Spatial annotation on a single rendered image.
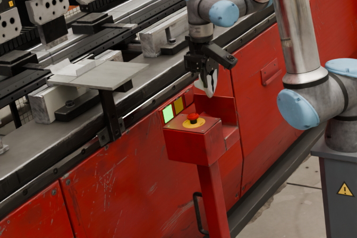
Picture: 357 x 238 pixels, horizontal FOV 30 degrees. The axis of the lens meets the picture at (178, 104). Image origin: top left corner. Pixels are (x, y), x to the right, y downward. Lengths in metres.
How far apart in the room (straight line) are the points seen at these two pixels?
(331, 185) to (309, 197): 1.21
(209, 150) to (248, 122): 0.78
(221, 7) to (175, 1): 1.08
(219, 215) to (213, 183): 0.13
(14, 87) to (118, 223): 0.57
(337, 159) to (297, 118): 0.20
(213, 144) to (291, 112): 0.44
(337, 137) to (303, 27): 0.34
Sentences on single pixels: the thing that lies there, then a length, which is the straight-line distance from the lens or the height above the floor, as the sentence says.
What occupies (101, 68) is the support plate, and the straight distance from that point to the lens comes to 2.07.
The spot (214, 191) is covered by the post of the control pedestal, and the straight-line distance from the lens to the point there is 2.23.
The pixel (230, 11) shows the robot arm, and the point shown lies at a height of 1.13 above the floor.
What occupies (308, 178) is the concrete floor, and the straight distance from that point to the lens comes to 3.25.
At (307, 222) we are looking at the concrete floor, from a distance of 2.94.
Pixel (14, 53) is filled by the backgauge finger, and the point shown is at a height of 1.03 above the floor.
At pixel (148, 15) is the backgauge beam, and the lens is 2.82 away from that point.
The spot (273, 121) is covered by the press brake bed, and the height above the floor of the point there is 0.34.
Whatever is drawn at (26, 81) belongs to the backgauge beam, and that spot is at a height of 0.93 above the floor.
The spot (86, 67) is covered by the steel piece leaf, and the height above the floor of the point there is 1.01.
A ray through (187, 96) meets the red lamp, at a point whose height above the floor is 0.82.
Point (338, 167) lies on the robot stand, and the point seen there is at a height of 0.73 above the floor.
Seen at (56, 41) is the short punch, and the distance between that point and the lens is 2.11.
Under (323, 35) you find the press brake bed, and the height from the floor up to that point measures 0.54.
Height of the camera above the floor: 1.66
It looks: 23 degrees down
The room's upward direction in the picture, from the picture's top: 11 degrees counter-clockwise
